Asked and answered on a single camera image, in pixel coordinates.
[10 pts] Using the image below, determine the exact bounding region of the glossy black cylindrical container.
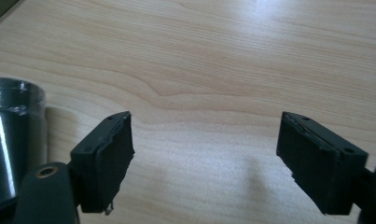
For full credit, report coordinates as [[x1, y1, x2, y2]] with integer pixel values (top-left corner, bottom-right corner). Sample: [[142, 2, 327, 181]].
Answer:
[[0, 77, 49, 209]]

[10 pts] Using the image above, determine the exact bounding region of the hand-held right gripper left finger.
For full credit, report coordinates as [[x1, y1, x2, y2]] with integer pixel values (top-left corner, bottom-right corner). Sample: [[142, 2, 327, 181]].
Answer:
[[69, 110, 136, 217]]

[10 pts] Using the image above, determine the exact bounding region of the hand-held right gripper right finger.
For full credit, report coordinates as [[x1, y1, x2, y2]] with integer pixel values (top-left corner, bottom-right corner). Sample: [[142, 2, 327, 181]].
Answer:
[[275, 111, 369, 217]]

